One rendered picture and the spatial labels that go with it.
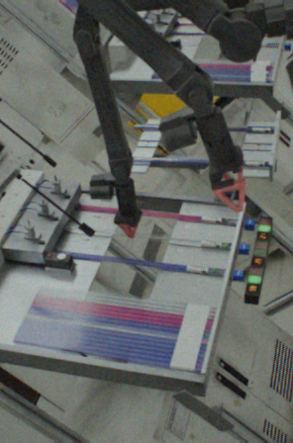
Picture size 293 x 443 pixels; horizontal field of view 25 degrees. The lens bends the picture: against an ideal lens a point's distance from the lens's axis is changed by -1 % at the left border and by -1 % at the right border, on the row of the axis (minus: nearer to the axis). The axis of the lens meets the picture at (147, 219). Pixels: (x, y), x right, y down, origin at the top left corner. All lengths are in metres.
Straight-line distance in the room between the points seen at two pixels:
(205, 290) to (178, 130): 0.65
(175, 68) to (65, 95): 1.76
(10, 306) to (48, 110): 1.38
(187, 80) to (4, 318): 0.91
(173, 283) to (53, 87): 1.39
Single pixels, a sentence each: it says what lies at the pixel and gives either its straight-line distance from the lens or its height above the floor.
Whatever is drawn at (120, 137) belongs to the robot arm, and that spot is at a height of 1.19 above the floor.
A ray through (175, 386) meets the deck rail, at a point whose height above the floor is 0.75.
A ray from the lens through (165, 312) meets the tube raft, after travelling 1.75.
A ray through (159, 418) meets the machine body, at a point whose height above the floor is 0.61.
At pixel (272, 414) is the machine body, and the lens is 2.26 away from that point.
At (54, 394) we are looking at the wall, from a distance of 3.76.
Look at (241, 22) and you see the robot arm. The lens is 1.19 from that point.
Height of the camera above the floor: 1.48
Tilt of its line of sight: 16 degrees down
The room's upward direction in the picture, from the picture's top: 51 degrees counter-clockwise
